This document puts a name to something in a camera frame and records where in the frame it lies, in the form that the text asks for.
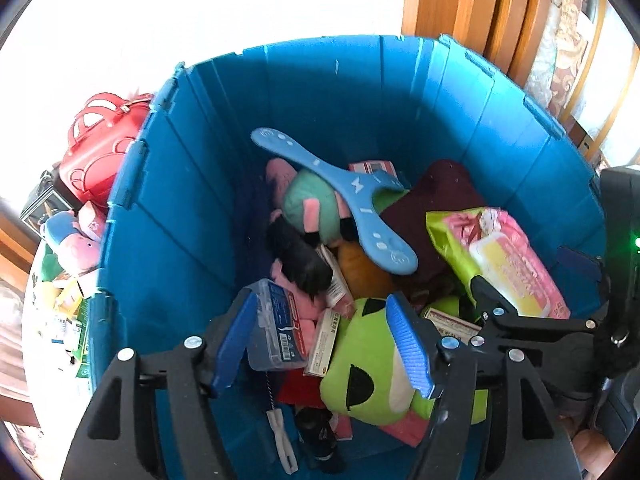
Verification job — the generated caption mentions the pile of small cartons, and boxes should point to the pile of small cartons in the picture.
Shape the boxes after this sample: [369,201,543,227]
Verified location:
[30,260,97,381]

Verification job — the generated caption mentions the white round desktop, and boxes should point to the white round desktop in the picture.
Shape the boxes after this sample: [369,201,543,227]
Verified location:
[20,255,96,411]

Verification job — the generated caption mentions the pink pig plush blue dress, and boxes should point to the pink pig plush blue dress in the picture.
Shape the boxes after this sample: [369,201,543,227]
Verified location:
[40,210,103,277]

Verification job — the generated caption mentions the pink plush teal dress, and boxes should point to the pink plush teal dress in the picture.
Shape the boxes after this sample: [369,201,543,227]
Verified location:
[265,157,356,246]

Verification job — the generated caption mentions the patterned floral curtain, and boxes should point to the patterned floral curtain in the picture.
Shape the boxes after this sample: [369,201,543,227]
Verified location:
[522,0,601,116]

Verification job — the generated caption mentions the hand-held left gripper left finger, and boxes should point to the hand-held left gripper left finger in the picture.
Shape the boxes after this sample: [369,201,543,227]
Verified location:
[60,287,261,480]

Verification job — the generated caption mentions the clear plastic box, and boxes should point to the clear plastic box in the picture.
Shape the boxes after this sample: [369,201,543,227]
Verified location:
[242,279,311,372]

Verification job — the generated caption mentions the pink green wet wipes pack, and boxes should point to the pink green wet wipes pack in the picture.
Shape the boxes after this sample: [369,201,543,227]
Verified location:
[425,207,571,321]

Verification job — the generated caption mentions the person's right hand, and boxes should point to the person's right hand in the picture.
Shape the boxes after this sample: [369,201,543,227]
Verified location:
[572,430,618,480]

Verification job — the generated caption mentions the red cloth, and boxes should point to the red cloth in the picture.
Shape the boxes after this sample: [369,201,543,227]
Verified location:
[275,367,331,413]

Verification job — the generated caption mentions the pink flat pack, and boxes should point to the pink flat pack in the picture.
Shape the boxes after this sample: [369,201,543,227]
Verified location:
[377,412,431,448]

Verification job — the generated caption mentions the white twisted-wire brush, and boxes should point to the white twisted-wire brush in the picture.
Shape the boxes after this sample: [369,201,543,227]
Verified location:
[265,370,301,476]

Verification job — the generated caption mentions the black picture box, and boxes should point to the black picture box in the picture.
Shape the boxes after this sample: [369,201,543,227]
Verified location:
[20,170,76,231]

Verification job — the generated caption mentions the white red medicine box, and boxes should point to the white red medicine box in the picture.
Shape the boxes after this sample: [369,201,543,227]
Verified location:
[422,307,483,346]
[302,308,343,378]
[317,245,353,311]

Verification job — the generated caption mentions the wooden furniture panel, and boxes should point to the wooden furniture panel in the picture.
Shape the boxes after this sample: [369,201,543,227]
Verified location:
[0,210,37,293]

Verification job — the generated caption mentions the red handbag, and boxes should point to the red handbag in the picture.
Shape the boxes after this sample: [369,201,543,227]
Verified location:
[59,91,156,211]

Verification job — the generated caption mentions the black bottle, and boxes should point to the black bottle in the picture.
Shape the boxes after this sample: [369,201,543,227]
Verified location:
[295,407,346,476]

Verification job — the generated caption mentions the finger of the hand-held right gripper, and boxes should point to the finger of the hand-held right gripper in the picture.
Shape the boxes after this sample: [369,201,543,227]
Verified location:
[556,246,608,286]
[469,275,608,361]

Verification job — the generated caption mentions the maroon cloth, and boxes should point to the maroon cloth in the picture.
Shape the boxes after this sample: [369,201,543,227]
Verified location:
[382,160,488,306]

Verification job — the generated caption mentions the blue plastic storage bin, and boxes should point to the blue plastic storage bin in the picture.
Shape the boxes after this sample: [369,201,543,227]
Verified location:
[87,34,608,480]

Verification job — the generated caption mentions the wooden door frame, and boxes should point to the wooden door frame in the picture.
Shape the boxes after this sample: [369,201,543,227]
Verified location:
[400,0,556,91]

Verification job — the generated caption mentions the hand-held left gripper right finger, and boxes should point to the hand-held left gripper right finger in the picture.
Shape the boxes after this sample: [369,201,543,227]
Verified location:
[385,292,583,480]

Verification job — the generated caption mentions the pink red small box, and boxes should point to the pink red small box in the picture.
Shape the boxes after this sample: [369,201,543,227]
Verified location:
[348,160,401,186]

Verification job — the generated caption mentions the green plush toy black eyes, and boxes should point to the green plush toy black eyes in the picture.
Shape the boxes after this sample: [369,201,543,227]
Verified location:
[320,295,488,426]

